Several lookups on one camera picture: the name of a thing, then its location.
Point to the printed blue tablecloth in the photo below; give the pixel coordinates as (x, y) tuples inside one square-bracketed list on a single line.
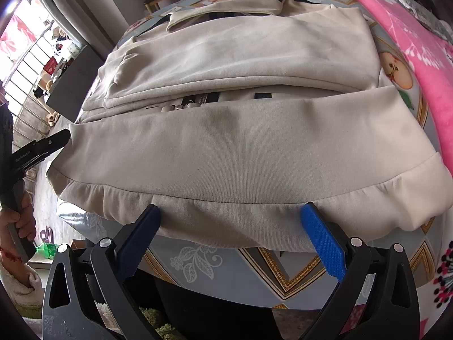
[(212, 265)]

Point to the metal window railing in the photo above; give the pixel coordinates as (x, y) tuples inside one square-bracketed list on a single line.
[(28, 88)]

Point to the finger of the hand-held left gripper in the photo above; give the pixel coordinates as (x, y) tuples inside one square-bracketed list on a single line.
[(42, 147)]

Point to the person's left hand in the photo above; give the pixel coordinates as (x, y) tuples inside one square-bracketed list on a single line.
[(27, 219)]

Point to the small cardboard box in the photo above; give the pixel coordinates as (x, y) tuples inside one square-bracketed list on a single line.
[(79, 245)]

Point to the green fuzzy cloth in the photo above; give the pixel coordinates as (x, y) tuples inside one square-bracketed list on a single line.
[(159, 326)]

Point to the pink floral blanket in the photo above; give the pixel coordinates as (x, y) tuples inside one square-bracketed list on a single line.
[(407, 42)]

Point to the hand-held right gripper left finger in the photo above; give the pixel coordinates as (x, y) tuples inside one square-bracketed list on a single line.
[(138, 246)]

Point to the green plastic bottle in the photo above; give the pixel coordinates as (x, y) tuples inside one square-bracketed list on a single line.
[(46, 250)]

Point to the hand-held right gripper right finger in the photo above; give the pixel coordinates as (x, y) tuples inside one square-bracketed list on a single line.
[(324, 244)]

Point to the grey cabinet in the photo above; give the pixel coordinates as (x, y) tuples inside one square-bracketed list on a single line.
[(70, 85)]

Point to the cream hoodie with black stripes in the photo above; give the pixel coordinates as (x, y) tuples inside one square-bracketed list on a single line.
[(247, 156)]

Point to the grey curtain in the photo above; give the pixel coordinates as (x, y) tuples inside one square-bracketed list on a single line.
[(65, 7)]

